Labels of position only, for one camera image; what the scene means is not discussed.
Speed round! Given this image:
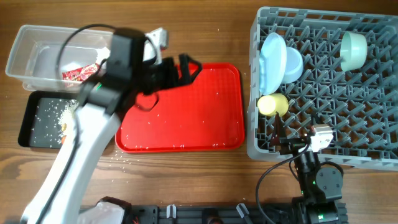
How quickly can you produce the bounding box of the clear plastic bin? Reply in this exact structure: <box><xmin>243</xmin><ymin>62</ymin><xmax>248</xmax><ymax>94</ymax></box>
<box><xmin>6</xmin><ymin>25</ymin><xmax>113</xmax><ymax>92</ymax></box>

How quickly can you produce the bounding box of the red serving tray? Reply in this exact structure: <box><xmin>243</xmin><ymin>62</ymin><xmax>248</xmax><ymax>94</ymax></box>
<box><xmin>115</xmin><ymin>63</ymin><xmax>245</xmax><ymax>153</ymax></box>

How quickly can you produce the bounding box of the black rectangular tray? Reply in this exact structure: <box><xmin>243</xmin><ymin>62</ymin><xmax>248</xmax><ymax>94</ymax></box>
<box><xmin>17</xmin><ymin>90</ymin><xmax>113</xmax><ymax>152</ymax></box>

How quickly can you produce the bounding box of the light blue bowl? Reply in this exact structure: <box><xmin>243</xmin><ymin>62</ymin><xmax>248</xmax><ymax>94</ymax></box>
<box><xmin>282</xmin><ymin>47</ymin><xmax>303</xmax><ymax>84</ymax></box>

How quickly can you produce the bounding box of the red candy wrapper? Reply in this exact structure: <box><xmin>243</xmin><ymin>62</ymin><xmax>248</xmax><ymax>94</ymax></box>
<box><xmin>62</xmin><ymin>63</ymin><xmax>100</xmax><ymax>82</ymax></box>

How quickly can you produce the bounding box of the grey dishwasher rack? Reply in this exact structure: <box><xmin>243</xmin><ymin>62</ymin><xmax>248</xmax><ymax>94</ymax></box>
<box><xmin>247</xmin><ymin>7</ymin><xmax>397</xmax><ymax>171</ymax></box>

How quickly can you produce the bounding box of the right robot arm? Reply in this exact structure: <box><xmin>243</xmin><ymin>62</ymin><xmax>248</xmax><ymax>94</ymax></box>
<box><xmin>271</xmin><ymin>114</ymin><xmax>344</xmax><ymax>223</ymax></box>

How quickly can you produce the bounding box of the light blue plate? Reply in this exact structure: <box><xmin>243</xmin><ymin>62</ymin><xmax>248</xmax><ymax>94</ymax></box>
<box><xmin>259</xmin><ymin>32</ymin><xmax>287</xmax><ymax>95</ymax></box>

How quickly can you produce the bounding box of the yellow plastic cup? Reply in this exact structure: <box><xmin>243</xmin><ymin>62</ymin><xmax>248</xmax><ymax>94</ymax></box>
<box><xmin>257</xmin><ymin>93</ymin><xmax>289</xmax><ymax>116</ymax></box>

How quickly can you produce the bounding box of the white tissue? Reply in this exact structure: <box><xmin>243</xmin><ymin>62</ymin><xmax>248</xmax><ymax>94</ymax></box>
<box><xmin>95</xmin><ymin>47</ymin><xmax>110</xmax><ymax>64</ymax></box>

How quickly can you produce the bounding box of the mint green bowl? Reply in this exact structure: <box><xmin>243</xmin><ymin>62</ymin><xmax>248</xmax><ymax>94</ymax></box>
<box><xmin>340</xmin><ymin>32</ymin><xmax>368</xmax><ymax>72</ymax></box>

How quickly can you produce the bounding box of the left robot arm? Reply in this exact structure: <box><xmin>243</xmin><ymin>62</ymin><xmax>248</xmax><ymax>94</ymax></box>
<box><xmin>21</xmin><ymin>28</ymin><xmax>198</xmax><ymax>223</ymax></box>

